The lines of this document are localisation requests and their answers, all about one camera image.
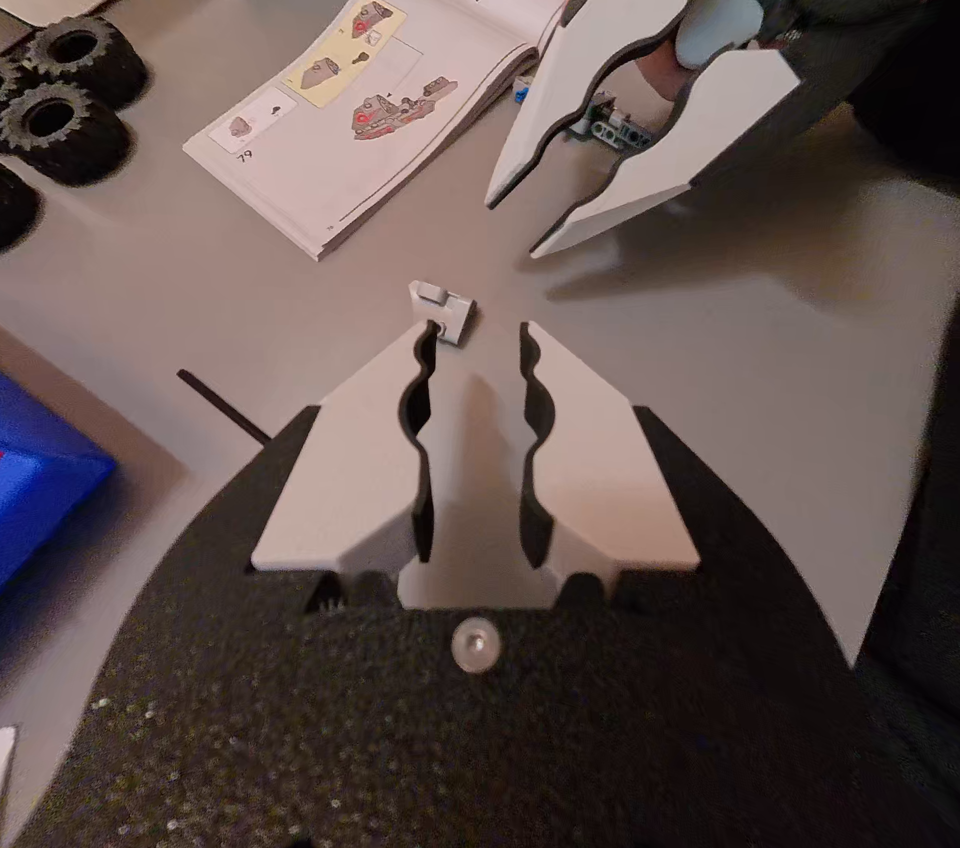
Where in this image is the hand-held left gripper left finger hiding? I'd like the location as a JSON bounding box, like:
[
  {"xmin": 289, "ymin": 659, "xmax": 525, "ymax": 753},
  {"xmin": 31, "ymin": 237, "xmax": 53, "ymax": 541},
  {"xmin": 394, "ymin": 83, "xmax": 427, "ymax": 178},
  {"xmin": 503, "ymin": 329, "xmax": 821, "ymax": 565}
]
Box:
[{"xmin": 251, "ymin": 319, "xmax": 442, "ymax": 578}]

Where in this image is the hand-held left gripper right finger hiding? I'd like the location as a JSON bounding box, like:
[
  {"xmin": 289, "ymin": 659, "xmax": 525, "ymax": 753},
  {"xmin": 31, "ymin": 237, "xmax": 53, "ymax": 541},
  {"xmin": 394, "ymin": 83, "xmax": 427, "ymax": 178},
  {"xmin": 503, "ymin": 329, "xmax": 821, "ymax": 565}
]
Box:
[{"xmin": 517, "ymin": 322, "xmax": 702, "ymax": 583}]

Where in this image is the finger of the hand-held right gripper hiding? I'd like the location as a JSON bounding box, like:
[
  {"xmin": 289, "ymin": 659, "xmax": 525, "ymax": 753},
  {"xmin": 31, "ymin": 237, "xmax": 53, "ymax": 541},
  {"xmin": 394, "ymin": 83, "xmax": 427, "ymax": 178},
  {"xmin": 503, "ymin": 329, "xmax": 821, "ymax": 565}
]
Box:
[
  {"xmin": 485, "ymin": 0, "xmax": 704, "ymax": 210},
  {"xmin": 529, "ymin": 48, "xmax": 804, "ymax": 259}
]

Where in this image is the light grey toy panel piece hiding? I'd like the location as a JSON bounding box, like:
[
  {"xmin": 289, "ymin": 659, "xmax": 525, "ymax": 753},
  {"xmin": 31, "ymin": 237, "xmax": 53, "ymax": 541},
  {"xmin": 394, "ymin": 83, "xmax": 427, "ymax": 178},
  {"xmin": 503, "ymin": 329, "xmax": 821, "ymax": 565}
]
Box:
[{"xmin": 408, "ymin": 279, "xmax": 478, "ymax": 349}]

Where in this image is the blue plastic bin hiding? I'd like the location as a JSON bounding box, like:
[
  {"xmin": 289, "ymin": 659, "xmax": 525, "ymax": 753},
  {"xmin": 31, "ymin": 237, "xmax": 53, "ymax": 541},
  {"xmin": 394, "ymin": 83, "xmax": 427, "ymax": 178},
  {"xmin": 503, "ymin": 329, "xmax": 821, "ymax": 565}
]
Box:
[{"xmin": 0, "ymin": 372, "xmax": 119, "ymax": 590}]

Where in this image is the grey desk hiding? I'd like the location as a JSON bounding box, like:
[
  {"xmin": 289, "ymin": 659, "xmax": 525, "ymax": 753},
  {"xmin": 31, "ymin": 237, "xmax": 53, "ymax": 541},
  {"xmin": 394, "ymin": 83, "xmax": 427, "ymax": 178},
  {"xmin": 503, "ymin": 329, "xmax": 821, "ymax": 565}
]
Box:
[{"xmin": 0, "ymin": 0, "xmax": 960, "ymax": 842}]

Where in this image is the person's right hand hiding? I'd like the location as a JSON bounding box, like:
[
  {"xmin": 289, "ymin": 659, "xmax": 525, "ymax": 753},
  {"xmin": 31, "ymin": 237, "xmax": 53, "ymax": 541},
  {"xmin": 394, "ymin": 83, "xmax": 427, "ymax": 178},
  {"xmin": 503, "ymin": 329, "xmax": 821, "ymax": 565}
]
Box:
[{"xmin": 636, "ymin": 34, "xmax": 693, "ymax": 101}]

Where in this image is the grey toy brick assembly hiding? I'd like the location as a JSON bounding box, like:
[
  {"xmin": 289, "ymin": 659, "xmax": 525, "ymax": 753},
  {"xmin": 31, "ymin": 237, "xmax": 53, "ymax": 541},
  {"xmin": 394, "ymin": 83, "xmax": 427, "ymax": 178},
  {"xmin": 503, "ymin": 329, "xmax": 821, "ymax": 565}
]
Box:
[{"xmin": 566, "ymin": 91, "xmax": 655, "ymax": 150}]

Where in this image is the long black toy axle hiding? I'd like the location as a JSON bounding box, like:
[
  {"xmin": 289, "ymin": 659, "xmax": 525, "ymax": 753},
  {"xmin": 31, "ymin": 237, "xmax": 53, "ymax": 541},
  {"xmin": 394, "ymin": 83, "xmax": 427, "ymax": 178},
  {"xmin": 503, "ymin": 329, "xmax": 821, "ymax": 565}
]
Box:
[{"xmin": 177, "ymin": 369, "xmax": 273, "ymax": 446}]

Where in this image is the open instruction booklet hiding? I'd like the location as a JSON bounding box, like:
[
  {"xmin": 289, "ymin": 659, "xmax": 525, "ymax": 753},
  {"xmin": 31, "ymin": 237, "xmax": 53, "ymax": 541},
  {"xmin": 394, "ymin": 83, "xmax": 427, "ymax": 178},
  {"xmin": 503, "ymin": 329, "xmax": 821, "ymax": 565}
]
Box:
[{"xmin": 182, "ymin": 0, "xmax": 580, "ymax": 263}]

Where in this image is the black toy tyre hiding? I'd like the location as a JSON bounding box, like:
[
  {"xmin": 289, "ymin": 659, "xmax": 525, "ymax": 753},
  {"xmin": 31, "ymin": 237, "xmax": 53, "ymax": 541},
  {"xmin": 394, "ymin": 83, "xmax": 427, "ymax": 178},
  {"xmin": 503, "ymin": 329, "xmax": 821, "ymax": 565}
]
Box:
[
  {"xmin": 0, "ymin": 81, "xmax": 134, "ymax": 187},
  {"xmin": 0, "ymin": 162, "xmax": 42, "ymax": 251},
  {"xmin": 0, "ymin": 57, "xmax": 39, "ymax": 114},
  {"xmin": 24, "ymin": 14, "xmax": 149, "ymax": 108}
]

